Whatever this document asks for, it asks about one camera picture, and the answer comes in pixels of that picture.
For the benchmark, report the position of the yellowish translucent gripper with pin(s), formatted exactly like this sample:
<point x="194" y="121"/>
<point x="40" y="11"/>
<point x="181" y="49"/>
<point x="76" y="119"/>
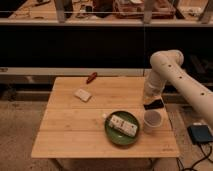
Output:
<point x="148" y="99"/>

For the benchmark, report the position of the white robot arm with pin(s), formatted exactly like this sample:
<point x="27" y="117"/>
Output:
<point x="166" y="67"/>

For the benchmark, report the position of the black smartphone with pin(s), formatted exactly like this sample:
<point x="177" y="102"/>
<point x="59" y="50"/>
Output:
<point x="154" y="105"/>

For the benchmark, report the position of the white paper cup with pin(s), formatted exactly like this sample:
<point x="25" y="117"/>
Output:
<point x="152" y="121"/>

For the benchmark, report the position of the white printed carton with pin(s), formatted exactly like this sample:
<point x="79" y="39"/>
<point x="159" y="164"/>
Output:
<point x="123" y="126"/>

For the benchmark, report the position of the green round plate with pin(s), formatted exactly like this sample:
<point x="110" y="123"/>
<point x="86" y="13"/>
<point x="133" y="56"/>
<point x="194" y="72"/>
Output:
<point x="117" y="137"/>

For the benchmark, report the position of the red marker tool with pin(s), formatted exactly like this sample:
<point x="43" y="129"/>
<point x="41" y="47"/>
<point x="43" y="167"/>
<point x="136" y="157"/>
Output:
<point x="91" y="77"/>

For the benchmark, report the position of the dark blue power box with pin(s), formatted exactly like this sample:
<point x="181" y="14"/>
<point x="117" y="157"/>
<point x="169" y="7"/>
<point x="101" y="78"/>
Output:
<point x="200" y="134"/>

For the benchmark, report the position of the white sponge block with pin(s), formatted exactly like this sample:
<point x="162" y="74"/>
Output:
<point x="83" y="95"/>

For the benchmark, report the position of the wooden folding table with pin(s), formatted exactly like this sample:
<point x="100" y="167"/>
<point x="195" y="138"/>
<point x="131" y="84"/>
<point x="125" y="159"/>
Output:
<point x="74" y="129"/>

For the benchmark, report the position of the red tray on bench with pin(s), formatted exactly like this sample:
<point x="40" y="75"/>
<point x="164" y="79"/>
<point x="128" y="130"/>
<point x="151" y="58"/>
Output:
<point x="135" y="9"/>

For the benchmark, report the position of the long background workbench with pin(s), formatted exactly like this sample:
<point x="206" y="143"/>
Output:
<point x="99" y="13"/>

